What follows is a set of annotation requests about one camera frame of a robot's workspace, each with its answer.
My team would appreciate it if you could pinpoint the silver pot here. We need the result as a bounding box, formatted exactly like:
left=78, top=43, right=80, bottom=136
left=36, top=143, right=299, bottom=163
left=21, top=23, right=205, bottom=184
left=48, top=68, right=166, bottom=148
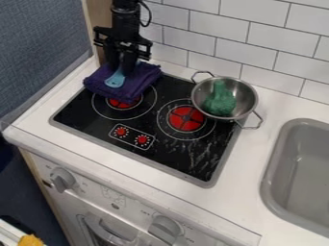
left=189, top=70, right=266, bottom=131

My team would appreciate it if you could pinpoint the purple cloth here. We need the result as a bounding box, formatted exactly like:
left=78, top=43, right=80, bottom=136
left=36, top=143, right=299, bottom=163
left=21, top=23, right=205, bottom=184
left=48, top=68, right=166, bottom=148
left=82, top=61, right=165, bottom=104

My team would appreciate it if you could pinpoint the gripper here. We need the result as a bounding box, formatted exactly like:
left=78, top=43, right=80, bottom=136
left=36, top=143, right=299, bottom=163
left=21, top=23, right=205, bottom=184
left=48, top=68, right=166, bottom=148
left=92, top=26, right=155, bottom=75

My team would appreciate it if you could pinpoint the green toy broccoli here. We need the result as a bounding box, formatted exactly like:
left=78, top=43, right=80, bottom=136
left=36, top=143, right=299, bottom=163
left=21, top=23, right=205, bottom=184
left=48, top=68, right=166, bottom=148
left=200, top=79, right=240, bottom=117

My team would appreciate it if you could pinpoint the toy sink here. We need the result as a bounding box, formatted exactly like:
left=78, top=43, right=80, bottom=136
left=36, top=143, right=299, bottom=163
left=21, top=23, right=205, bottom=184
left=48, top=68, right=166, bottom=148
left=259, top=117, right=329, bottom=238

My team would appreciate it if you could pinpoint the blue brush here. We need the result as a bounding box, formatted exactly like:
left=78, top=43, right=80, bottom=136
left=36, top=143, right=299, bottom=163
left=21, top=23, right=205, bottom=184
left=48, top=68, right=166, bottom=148
left=104, top=66, right=129, bottom=89

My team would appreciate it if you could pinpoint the toy stove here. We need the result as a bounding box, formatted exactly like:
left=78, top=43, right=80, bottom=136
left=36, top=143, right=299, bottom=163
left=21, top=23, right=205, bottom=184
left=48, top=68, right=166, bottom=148
left=47, top=72, right=250, bottom=189

